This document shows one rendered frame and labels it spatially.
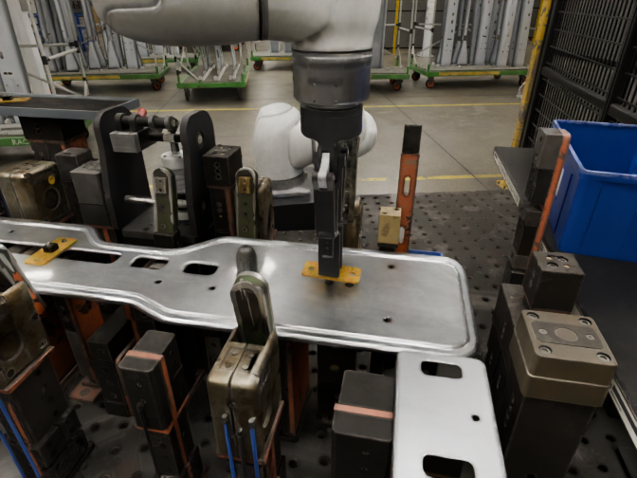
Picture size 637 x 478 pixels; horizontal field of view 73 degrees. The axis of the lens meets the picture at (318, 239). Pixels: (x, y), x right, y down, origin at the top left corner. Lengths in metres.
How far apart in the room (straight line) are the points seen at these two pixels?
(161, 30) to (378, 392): 0.44
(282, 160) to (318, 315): 0.86
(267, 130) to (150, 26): 0.91
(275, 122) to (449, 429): 1.06
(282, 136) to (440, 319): 0.90
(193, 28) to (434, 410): 0.45
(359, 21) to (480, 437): 0.42
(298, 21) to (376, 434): 0.42
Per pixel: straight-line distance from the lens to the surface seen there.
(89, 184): 0.94
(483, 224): 1.56
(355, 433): 0.48
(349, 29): 0.49
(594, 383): 0.53
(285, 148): 1.37
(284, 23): 0.48
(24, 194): 0.99
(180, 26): 0.48
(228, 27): 0.48
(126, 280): 0.71
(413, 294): 0.63
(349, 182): 0.72
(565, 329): 0.54
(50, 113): 1.09
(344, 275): 0.62
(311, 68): 0.49
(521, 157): 1.17
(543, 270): 0.59
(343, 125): 0.51
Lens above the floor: 1.37
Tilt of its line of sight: 29 degrees down
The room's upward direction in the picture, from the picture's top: straight up
